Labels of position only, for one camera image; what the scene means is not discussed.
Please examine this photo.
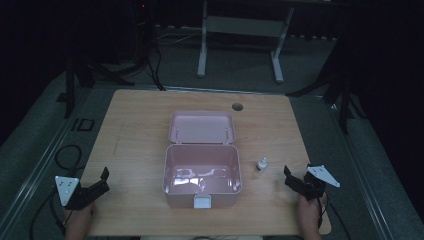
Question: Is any black looped floor cable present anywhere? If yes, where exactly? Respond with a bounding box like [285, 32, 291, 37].
[54, 144, 86, 176]

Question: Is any pink plastic storage box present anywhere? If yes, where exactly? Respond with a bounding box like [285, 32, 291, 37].
[162, 110, 243, 210]

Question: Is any white metal table frame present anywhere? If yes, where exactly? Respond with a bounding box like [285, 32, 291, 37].
[196, 0, 296, 84]

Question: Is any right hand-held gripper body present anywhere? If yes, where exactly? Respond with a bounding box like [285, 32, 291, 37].
[294, 164, 341, 202]

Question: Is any black metal stand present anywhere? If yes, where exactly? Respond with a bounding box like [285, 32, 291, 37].
[285, 31, 367, 136]
[56, 49, 135, 120]

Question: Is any black rectangular floor bracket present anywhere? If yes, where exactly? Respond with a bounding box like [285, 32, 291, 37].
[70, 117, 96, 132]

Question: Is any black hanging cable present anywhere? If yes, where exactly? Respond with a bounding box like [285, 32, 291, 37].
[145, 41, 167, 92]

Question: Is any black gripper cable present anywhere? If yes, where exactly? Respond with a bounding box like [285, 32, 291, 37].
[29, 186, 73, 240]
[317, 193, 352, 240]

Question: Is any person's right hand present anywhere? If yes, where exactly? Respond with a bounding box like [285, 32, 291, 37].
[296, 191, 328, 232]

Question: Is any person's left hand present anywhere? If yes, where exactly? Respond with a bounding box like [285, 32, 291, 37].
[64, 202, 97, 233]

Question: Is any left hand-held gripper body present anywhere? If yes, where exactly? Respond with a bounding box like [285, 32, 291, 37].
[54, 175, 105, 211]

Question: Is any black stand with red light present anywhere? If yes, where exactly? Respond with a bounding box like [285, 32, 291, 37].
[117, 0, 158, 76]

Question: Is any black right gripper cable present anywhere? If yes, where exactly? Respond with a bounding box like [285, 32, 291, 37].
[317, 193, 352, 240]

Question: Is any small white dropper bottle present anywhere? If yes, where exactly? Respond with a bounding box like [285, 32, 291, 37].
[255, 157, 269, 174]

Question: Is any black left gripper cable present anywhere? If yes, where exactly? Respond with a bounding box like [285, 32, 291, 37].
[29, 186, 73, 240]

